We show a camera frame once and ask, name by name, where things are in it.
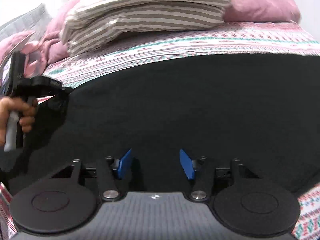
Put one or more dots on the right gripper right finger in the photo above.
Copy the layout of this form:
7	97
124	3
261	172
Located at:
241	201

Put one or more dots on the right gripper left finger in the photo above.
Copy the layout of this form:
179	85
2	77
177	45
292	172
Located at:
69	197

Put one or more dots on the black pants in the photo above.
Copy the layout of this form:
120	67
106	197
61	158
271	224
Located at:
260	108

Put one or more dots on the pink comforter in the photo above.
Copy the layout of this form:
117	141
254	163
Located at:
49	49

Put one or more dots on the grey bed headboard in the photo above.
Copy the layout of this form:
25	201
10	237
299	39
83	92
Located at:
35	20

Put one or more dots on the beige striped pillow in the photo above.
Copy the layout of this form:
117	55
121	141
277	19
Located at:
93	23

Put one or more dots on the patterned red green bedsheet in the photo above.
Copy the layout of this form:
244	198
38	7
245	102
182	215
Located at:
230	38

